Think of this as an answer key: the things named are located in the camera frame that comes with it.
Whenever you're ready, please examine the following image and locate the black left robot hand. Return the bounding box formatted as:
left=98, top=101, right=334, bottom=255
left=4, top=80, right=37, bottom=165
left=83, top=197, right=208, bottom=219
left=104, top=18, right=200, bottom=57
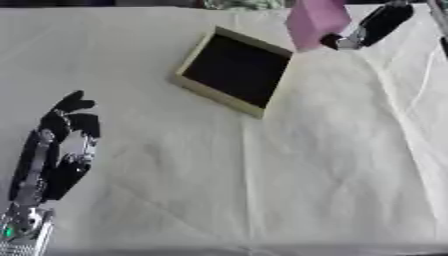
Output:
left=7, top=89, right=102, bottom=204

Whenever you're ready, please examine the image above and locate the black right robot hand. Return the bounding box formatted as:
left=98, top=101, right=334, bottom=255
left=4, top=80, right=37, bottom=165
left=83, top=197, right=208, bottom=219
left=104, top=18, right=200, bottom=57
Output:
left=318, top=0, right=417, bottom=52

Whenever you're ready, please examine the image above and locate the pink rectangular block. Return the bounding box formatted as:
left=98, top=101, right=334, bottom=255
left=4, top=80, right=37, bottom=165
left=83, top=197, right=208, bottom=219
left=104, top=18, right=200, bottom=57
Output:
left=283, top=0, right=354, bottom=53

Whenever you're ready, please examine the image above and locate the tan box with black inside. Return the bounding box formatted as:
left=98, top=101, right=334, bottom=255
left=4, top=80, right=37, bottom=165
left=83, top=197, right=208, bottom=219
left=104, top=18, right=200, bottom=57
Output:
left=169, top=25, right=294, bottom=120

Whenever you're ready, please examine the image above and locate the green patterned fabric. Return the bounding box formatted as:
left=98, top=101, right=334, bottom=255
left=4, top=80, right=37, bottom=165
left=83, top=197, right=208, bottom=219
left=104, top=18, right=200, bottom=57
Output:
left=201, top=0, right=289, bottom=11

